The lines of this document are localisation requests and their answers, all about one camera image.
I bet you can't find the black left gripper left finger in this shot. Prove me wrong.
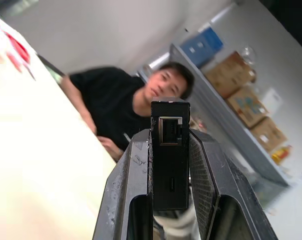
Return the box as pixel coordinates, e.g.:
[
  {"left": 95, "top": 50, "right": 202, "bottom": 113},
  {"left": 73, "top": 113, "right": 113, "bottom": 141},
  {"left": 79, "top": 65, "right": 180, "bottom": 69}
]
[{"left": 92, "top": 128, "right": 154, "bottom": 240}]

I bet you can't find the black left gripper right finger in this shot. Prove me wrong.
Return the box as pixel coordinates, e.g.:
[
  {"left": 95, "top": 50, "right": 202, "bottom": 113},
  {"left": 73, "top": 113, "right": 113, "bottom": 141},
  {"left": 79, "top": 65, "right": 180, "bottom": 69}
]
[{"left": 189, "top": 128, "right": 279, "bottom": 240}]

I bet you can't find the small black box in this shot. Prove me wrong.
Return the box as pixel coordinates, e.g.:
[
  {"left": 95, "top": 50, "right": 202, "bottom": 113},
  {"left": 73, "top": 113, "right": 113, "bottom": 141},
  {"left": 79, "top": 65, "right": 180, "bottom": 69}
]
[{"left": 150, "top": 95, "right": 191, "bottom": 212}]

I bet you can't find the brown cardboard box white label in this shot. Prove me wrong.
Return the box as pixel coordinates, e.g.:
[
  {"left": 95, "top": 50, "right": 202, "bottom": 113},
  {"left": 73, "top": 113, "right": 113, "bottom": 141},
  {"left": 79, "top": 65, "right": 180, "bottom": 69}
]
[{"left": 249, "top": 116, "right": 288, "bottom": 154}]

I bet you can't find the brown cardboard box blue print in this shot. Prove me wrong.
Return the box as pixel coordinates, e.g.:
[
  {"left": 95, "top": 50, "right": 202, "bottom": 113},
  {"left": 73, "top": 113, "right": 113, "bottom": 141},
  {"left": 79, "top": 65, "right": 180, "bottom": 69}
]
[{"left": 225, "top": 86, "right": 269, "bottom": 130}]

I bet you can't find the plain brown cardboard box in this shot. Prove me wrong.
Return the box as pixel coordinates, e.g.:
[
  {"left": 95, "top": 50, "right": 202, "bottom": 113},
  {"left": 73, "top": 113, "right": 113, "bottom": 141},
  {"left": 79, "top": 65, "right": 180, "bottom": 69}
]
[{"left": 204, "top": 51, "right": 256, "bottom": 100}]

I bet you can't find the person's bare hand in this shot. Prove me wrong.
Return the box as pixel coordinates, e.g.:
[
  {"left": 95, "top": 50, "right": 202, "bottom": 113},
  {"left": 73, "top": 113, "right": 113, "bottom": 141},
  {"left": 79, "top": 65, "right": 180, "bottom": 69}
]
[{"left": 100, "top": 136, "right": 124, "bottom": 163}]

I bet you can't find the yellow bottle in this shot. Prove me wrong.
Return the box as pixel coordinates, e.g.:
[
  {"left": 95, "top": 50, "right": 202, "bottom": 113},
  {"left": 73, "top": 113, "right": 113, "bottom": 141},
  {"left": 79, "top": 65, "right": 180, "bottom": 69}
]
[{"left": 270, "top": 145, "right": 293, "bottom": 166}]

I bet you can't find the grey metal shelf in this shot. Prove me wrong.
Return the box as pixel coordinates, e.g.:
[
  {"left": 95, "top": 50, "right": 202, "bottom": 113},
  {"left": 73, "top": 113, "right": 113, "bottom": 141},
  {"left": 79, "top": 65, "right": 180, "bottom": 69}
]
[{"left": 137, "top": 42, "right": 291, "bottom": 188}]

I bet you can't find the person in black t-shirt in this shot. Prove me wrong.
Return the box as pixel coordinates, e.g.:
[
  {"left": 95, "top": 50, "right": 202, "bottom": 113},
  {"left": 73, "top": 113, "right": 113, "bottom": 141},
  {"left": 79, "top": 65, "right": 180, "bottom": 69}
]
[{"left": 62, "top": 61, "right": 196, "bottom": 163}]

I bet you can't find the white paper sheet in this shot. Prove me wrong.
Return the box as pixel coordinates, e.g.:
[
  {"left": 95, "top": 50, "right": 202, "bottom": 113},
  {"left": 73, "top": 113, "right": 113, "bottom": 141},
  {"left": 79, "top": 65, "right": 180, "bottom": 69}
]
[{"left": 261, "top": 87, "right": 283, "bottom": 109}]

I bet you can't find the clear glass vessel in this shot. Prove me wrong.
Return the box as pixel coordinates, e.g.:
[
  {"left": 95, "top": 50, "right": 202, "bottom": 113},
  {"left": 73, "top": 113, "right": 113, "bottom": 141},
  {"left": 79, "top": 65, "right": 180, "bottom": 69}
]
[{"left": 239, "top": 45, "right": 257, "bottom": 66}]

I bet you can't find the red paper cutout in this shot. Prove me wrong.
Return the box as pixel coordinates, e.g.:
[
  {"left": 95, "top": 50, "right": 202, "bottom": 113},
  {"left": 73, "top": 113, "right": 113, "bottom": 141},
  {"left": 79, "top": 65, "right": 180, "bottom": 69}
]
[{"left": 4, "top": 31, "right": 37, "bottom": 81}]

